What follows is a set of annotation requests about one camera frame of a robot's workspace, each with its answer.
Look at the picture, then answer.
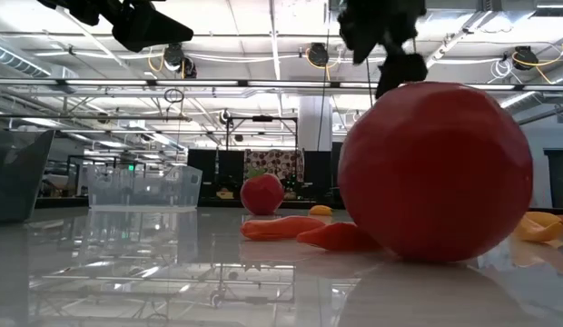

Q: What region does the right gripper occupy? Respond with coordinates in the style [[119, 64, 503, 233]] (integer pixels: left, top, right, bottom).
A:
[[338, 0, 430, 100]]

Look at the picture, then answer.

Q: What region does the white pillar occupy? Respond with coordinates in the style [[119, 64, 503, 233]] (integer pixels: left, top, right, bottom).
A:
[[298, 94, 333, 154]]

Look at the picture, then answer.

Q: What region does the black partition panel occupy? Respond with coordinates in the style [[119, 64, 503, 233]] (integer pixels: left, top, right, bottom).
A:
[[302, 143, 344, 201], [186, 148, 245, 199]]

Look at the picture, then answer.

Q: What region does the brown patterned cloth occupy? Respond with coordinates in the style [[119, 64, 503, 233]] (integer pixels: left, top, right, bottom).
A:
[[243, 148, 305, 183]]

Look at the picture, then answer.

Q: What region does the clear plastic basket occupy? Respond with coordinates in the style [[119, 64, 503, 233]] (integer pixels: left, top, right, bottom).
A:
[[85, 163, 204, 211]]

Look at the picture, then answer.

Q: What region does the grey plastic bin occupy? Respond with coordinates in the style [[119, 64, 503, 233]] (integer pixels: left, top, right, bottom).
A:
[[0, 129, 56, 224]]

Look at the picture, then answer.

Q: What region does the orange toy carrot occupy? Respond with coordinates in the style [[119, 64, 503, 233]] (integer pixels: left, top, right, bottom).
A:
[[295, 221, 382, 253], [240, 215, 327, 242]]

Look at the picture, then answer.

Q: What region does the yellow-orange toy chili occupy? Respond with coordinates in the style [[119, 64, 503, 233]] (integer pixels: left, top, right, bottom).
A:
[[524, 211, 563, 227], [512, 213, 563, 243]]

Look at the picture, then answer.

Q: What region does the black hanging cable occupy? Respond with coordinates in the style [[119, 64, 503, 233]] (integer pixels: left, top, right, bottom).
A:
[[364, 56, 374, 109]]

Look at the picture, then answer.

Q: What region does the ceiling cable reel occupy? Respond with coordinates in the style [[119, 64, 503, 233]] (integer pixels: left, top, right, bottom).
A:
[[306, 42, 331, 68], [163, 43, 197, 79], [511, 45, 539, 72]]

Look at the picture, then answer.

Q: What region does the black gantry frame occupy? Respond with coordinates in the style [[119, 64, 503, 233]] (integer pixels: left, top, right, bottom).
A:
[[223, 114, 300, 152]]

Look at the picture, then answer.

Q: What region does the black metal table frame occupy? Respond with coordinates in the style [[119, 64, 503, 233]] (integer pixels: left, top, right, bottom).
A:
[[34, 194, 563, 215]]

